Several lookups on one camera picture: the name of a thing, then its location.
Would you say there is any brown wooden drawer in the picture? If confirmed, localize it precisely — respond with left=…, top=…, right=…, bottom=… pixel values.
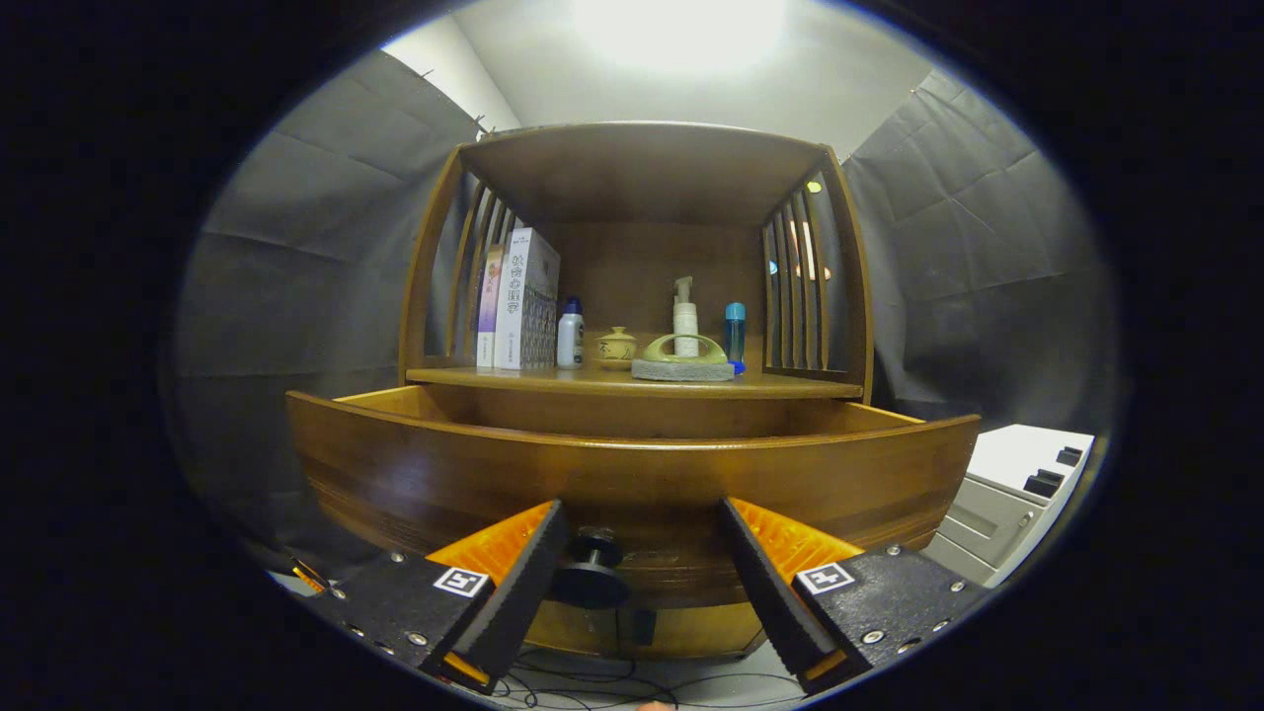
left=286, top=383, right=982, bottom=608

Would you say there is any wooden cabinet countertop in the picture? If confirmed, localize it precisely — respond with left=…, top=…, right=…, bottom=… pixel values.
left=407, top=360, right=865, bottom=401

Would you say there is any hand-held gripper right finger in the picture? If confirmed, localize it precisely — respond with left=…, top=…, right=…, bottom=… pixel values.
left=718, top=497, right=991, bottom=695

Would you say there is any thin purple book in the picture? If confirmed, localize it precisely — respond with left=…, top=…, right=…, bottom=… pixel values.
left=476, top=244, right=507, bottom=369

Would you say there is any wooden cabinet door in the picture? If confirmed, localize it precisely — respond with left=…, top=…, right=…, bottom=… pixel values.
left=523, top=600, right=623, bottom=655
left=617, top=604, right=771, bottom=661

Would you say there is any white pump bottle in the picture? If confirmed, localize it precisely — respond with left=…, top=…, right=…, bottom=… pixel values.
left=671, top=276, right=700, bottom=357

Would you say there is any black round drawer knob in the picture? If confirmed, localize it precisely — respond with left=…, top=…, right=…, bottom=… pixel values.
left=549, top=526, right=633, bottom=610

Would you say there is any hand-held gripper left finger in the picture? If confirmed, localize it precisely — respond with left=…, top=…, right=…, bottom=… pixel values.
left=314, top=499, right=574, bottom=695

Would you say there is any brown wooden cabinet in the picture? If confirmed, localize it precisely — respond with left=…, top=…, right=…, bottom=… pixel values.
left=398, top=121, right=875, bottom=661

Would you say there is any white lotion bottle blue cap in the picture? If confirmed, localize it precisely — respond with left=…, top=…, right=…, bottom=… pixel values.
left=556, top=297, right=586, bottom=370

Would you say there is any white plastic drawer unit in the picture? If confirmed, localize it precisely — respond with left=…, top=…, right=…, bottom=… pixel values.
left=923, top=425, right=1097, bottom=589

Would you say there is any green handled scrub brush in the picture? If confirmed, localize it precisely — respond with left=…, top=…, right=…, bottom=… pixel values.
left=630, top=333, right=737, bottom=383

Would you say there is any thick white patterned book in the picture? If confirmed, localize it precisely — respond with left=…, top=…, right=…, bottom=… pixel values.
left=494, top=227, right=562, bottom=371

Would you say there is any yellow lidded teacup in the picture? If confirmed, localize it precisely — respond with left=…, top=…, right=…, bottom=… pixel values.
left=592, top=326, right=640, bottom=372

